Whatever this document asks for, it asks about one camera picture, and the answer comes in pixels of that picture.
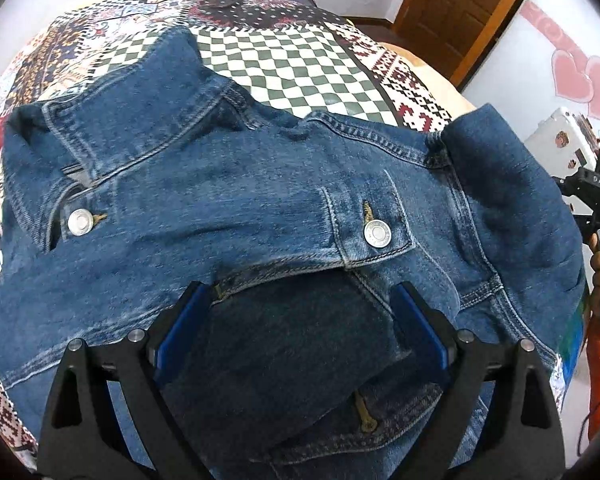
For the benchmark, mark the blue denim jacket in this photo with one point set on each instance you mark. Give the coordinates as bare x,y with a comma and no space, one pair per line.
260,220

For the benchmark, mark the brown wooden door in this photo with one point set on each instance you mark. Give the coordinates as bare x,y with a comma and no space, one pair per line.
460,10

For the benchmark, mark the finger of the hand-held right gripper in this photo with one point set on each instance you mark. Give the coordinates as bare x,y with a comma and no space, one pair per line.
569,186

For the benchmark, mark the patchwork patterned bed cover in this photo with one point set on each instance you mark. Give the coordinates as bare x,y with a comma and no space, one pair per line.
290,60

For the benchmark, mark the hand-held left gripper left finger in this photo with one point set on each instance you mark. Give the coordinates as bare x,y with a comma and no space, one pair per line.
179,332

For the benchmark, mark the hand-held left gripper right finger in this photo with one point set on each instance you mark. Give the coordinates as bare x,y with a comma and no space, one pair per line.
421,327

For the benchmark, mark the pink heart wall stickers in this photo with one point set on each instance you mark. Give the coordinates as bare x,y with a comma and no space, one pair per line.
575,67

